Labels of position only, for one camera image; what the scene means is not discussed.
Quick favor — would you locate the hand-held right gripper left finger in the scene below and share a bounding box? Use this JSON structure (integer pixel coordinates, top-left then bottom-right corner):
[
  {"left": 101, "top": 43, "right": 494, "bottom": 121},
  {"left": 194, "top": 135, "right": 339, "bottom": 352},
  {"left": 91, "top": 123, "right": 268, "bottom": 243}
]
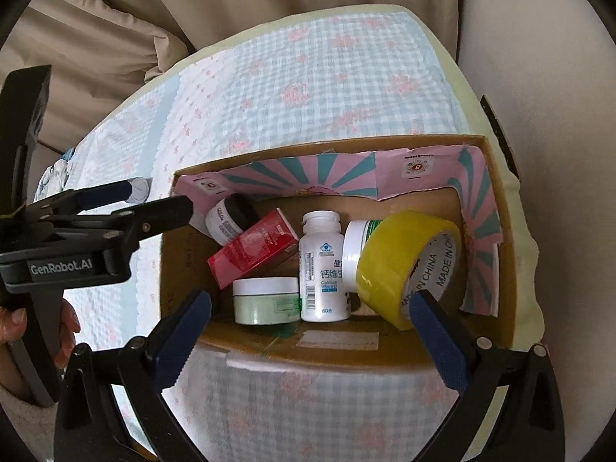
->
[{"left": 54, "top": 289, "right": 213, "bottom": 462}]

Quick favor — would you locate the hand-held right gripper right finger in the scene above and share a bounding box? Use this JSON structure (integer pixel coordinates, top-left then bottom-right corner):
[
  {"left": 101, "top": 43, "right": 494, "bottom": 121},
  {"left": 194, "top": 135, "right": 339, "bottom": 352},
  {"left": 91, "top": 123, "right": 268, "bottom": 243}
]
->
[{"left": 409, "top": 291, "right": 566, "bottom": 462}]

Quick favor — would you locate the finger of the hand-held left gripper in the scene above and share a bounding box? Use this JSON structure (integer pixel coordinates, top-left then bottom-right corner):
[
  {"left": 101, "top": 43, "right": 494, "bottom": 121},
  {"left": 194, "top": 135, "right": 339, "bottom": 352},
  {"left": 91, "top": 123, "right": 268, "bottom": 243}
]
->
[
  {"left": 29, "top": 178, "right": 151, "bottom": 217},
  {"left": 48, "top": 196, "right": 194, "bottom": 246}
]

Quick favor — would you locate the cardboard box with pink lining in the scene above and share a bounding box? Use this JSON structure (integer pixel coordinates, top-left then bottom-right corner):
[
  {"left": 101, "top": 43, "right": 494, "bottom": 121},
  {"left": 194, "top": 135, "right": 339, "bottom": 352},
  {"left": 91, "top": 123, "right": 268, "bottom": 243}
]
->
[{"left": 159, "top": 134, "right": 521, "bottom": 371}]

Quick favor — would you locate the white jar black lid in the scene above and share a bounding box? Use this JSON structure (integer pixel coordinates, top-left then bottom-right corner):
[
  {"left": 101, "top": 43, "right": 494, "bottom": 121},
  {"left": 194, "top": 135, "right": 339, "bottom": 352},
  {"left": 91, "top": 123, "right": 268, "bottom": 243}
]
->
[{"left": 205, "top": 193, "right": 261, "bottom": 246}]

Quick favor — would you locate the pale green cream jar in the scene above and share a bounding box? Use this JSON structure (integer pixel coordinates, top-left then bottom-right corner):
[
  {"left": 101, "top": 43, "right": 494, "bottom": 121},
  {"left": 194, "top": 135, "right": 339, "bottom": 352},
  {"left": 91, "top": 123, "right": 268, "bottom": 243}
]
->
[{"left": 232, "top": 276, "right": 303, "bottom": 325}]

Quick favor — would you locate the yellow tape roll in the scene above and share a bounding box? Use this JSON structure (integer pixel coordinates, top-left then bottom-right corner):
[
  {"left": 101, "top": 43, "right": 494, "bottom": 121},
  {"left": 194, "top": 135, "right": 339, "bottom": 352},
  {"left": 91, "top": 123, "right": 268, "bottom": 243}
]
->
[{"left": 355, "top": 209, "right": 462, "bottom": 332}]

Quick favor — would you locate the red box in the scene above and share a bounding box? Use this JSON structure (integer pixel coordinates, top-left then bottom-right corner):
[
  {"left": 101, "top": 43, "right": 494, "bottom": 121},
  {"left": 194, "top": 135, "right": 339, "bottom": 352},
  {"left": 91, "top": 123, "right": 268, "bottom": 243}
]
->
[{"left": 207, "top": 208, "right": 300, "bottom": 290}]

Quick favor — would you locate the green label jar white lid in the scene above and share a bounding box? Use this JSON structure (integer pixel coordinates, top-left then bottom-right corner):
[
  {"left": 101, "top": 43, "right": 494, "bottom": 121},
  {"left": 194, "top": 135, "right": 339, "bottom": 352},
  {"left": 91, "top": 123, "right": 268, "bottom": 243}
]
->
[{"left": 341, "top": 219, "right": 386, "bottom": 295}]

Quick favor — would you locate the white pill bottle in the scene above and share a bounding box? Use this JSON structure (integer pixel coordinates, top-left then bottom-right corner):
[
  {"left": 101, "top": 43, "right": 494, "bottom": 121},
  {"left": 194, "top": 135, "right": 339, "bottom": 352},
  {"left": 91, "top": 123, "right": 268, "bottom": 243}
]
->
[{"left": 298, "top": 210, "right": 352, "bottom": 322}]

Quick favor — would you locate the person's left hand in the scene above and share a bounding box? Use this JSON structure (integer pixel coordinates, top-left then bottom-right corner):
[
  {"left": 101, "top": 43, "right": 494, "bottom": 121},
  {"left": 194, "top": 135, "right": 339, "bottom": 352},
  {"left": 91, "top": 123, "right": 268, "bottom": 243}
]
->
[{"left": 0, "top": 297, "right": 82, "bottom": 347}]

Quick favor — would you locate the beige curtain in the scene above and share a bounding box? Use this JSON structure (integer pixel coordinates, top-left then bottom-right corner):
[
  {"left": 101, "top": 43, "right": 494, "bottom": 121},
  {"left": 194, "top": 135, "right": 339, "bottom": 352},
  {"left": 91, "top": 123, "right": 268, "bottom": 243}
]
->
[{"left": 0, "top": 0, "right": 470, "bottom": 164}]

